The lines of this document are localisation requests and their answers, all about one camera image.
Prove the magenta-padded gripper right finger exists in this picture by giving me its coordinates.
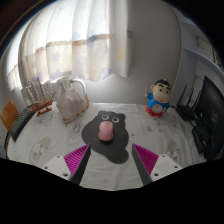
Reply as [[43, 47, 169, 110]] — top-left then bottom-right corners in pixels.
[[131, 143, 184, 186]]

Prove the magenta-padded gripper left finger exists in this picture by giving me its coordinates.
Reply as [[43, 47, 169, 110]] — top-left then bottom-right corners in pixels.
[[41, 143, 92, 186]]

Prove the pink computer mouse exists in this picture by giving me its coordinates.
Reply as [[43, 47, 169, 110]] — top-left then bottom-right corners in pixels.
[[97, 120, 116, 142]]

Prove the black cat-shaped mouse pad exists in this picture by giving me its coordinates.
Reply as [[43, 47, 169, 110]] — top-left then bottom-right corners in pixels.
[[81, 110, 130, 165]]

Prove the white printed tablecloth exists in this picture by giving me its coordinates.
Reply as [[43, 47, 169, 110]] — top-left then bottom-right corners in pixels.
[[4, 102, 208, 191]]

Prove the large white conch shell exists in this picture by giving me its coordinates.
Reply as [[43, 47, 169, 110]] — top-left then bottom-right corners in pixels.
[[55, 77, 90, 124]]

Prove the cartoon boy figurine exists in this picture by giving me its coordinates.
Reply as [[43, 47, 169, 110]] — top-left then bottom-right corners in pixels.
[[144, 78, 173, 118]]

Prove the black router with antennas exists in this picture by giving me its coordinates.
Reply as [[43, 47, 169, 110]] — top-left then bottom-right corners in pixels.
[[175, 83, 203, 122]]

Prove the wooden model sailing ship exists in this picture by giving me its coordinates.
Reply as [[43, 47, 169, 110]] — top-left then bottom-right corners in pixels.
[[20, 79, 56, 117]]

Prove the white curved pipe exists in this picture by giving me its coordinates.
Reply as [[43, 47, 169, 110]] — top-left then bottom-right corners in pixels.
[[49, 77, 88, 98]]

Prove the orange wooden chair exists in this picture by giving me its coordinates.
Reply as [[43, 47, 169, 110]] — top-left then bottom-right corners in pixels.
[[0, 98, 20, 132]]

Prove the black monitor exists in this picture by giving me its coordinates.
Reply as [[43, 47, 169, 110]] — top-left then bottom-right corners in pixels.
[[191, 75, 224, 161]]

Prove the white star-print curtain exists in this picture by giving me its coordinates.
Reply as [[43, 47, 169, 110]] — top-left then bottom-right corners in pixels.
[[6, 0, 134, 91]]

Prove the white wall shelf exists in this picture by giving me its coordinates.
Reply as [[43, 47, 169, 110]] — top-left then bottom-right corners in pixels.
[[179, 19, 224, 71]]

